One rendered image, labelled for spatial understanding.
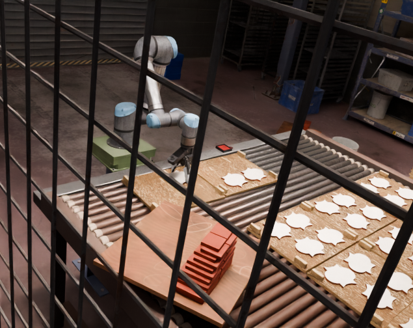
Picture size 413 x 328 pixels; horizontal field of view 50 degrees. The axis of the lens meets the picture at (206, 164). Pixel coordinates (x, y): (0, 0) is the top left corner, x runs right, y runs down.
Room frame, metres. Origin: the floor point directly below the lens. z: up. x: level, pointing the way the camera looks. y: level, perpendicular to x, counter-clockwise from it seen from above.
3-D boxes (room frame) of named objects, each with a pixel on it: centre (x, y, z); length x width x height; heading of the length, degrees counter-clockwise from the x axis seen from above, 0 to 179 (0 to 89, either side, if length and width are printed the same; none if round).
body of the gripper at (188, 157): (2.09, 0.11, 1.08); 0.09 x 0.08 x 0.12; 140
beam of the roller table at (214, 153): (2.45, 0.02, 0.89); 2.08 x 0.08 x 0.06; 137
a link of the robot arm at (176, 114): (2.15, 0.19, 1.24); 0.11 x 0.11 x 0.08; 41
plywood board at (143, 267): (1.35, 0.00, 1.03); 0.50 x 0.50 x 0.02; 70
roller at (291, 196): (2.06, -0.39, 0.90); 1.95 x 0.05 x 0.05; 137
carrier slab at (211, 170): (2.26, -0.16, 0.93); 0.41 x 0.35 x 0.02; 135
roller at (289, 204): (2.02, -0.43, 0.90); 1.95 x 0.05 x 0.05; 137
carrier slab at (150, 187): (1.96, 0.14, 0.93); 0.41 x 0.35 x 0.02; 133
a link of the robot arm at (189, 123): (2.08, 0.12, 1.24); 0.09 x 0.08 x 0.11; 41
